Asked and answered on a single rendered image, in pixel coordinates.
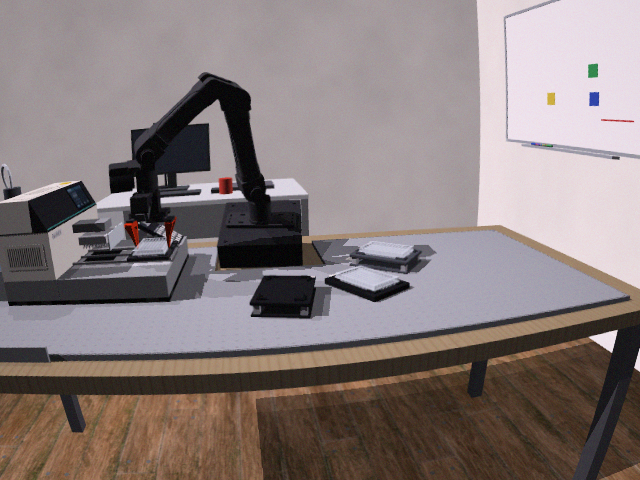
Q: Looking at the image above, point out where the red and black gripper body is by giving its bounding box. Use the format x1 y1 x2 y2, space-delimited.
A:
126 189 175 223

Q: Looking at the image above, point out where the grey curved hose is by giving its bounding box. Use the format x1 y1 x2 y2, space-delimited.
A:
1 164 13 188

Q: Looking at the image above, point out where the white well plate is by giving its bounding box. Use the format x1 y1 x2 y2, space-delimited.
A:
132 237 169 257
359 241 414 258
335 266 400 292

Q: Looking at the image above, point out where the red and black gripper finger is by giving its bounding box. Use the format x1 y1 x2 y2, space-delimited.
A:
124 221 139 247
165 217 176 248

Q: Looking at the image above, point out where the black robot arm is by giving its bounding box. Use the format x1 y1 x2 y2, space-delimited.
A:
109 72 296 228

